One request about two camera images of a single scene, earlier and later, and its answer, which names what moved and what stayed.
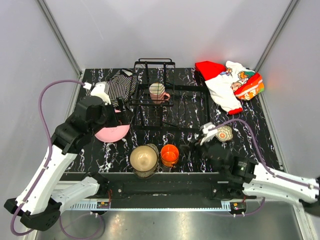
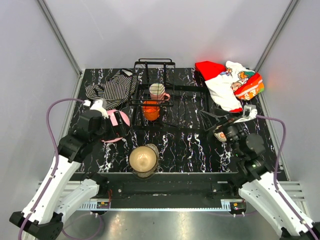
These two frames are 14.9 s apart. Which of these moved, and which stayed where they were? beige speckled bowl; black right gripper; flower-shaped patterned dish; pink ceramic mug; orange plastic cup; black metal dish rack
Moved: orange plastic cup; black right gripper
Stayed: black metal dish rack; flower-shaped patterned dish; beige speckled bowl; pink ceramic mug
